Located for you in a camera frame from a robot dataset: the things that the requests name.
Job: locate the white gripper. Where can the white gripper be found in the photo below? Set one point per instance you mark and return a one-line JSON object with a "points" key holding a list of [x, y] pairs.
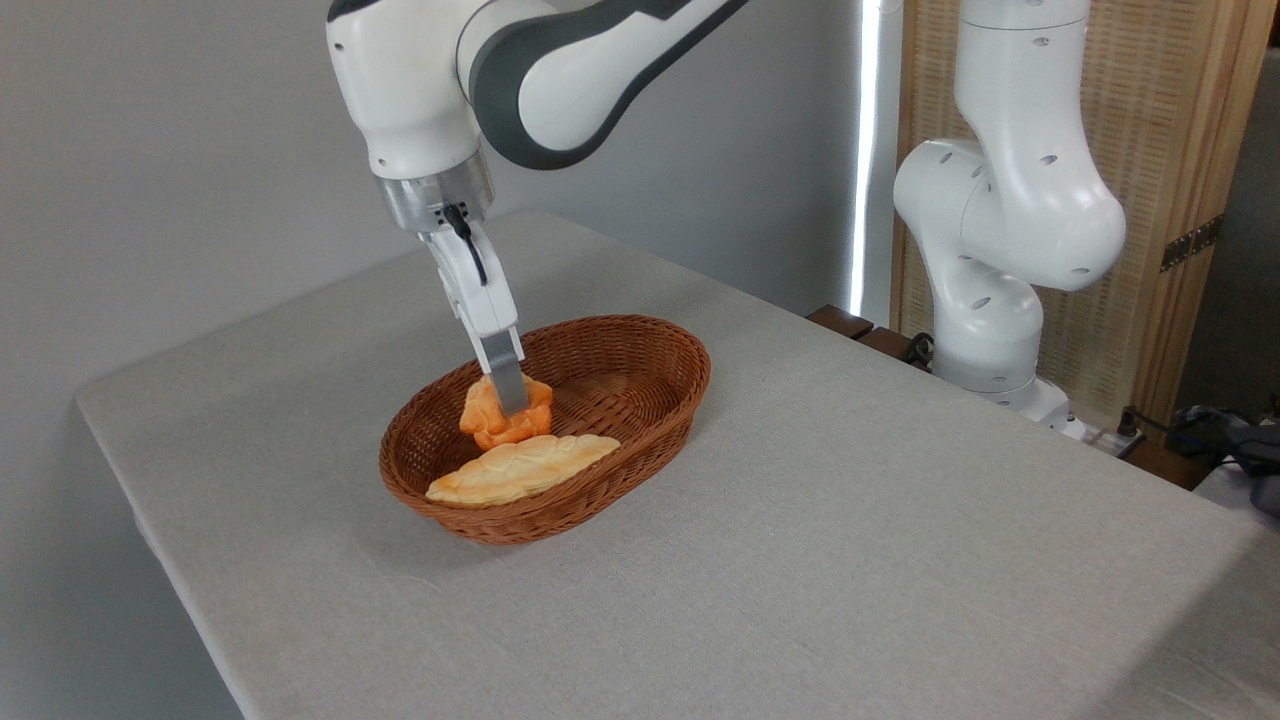
{"points": [[495, 305]]}

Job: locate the orange croissant bread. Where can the orange croissant bread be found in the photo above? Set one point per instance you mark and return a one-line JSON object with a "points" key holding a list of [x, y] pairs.
{"points": [[485, 420]]}

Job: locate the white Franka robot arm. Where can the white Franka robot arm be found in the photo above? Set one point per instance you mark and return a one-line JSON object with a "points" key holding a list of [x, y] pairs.
{"points": [[1000, 200]]}

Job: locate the long pale bread loaf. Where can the long pale bread loaf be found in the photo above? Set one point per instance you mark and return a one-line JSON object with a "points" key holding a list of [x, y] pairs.
{"points": [[500, 475]]}

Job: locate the brown wicker basket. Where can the brown wicker basket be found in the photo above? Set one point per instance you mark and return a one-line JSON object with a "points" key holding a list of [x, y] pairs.
{"points": [[645, 400]]}

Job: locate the brown wooden block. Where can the brown wooden block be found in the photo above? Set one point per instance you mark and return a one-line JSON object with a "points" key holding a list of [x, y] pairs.
{"points": [[838, 321], [890, 343]]}

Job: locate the grey tablecloth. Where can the grey tablecloth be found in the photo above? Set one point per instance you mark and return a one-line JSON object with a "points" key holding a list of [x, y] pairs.
{"points": [[800, 560]]}

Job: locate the white power strip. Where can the white power strip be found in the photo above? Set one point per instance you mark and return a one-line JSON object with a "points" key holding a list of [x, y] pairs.
{"points": [[1105, 440]]}

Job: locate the wooden folding screen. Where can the wooden folding screen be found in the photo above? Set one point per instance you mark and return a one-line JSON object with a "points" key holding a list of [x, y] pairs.
{"points": [[1150, 120]]}

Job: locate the metal screen hinge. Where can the metal screen hinge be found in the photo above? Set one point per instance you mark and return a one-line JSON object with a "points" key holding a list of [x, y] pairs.
{"points": [[1190, 243]]}

